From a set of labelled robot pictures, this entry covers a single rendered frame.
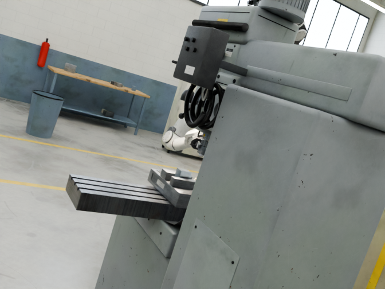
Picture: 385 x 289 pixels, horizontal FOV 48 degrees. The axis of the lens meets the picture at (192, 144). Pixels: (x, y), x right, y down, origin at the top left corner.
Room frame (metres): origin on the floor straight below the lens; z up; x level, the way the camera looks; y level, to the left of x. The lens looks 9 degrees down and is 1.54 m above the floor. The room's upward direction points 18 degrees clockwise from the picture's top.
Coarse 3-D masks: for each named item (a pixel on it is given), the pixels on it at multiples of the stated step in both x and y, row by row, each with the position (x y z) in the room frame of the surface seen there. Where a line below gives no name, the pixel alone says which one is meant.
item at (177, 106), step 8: (184, 88) 8.15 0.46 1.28; (176, 96) 8.47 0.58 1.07; (176, 104) 8.32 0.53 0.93; (176, 112) 8.18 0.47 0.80; (168, 120) 8.50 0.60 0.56; (176, 120) 8.09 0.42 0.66; (192, 128) 8.22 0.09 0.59; (168, 152) 8.13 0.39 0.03; (184, 152) 8.22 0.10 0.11; (192, 152) 8.27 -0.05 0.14
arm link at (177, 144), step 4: (176, 136) 2.48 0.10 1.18; (172, 140) 2.45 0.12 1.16; (176, 140) 2.41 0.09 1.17; (180, 140) 2.38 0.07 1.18; (168, 144) 2.45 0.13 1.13; (172, 144) 2.43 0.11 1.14; (176, 144) 2.40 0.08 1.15; (180, 144) 2.38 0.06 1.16; (184, 144) 2.36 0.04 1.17; (172, 148) 2.44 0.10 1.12; (176, 148) 2.41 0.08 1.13; (180, 148) 2.39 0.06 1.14; (184, 148) 2.38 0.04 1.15; (180, 152) 2.48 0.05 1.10
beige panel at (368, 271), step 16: (384, 208) 3.07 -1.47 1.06; (384, 224) 3.03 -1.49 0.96; (384, 240) 2.99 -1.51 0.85; (368, 256) 3.05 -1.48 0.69; (384, 256) 2.95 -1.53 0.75; (368, 272) 3.01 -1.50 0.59; (384, 272) 2.91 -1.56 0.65; (352, 288) 3.07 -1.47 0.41; (368, 288) 2.96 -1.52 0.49; (384, 288) 2.88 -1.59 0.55
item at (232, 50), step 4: (228, 44) 1.91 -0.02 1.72; (232, 44) 1.88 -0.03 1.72; (236, 44) 1.86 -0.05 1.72; (228, 48) 1.90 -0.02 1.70; (232, 48) 1.87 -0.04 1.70; (236, 48) 1.85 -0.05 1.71; (228, 52) 1.89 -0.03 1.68; (232, 52) 1.86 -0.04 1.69; (236, 52) 1.84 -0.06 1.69; (224, 56) 1.91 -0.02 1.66; (228, 56) 1.88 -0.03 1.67; (232, 56) 1.85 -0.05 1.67; (236, 56) 1.84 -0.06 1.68; (224, 60) 1.90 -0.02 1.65; (228, 60) 1.87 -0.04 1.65; (232, 60) 1.85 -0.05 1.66; (236, 60) 1.84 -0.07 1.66
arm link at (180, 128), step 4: (180, 120) 2.51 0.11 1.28; (184, 120) 2.50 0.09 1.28; (176, 124) 2.51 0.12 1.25; (180, 124) 2.50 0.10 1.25; (184, 124) 2.50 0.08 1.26; (168, 128) 2.53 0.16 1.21; (172, 128) 2.49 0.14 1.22; (176, 128) 2.50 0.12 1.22; (180, 128) 2.50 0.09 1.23; (184, 128) 2.51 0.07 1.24; (188, 128) 2.52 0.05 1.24; (168, 132) 2.48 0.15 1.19; (172, 132) 2.47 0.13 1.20; (176, 132) 2.49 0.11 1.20; (180, 132) 2.50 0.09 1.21; (184, 132) 2.51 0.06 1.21; (164, 136) 2.48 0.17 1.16; (168, 136) 2.45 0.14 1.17; (172, 136) 2.45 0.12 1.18; (180, 136) 2.50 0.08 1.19; (164, 140) 2.45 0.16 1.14; (168, 140) 2.45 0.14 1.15
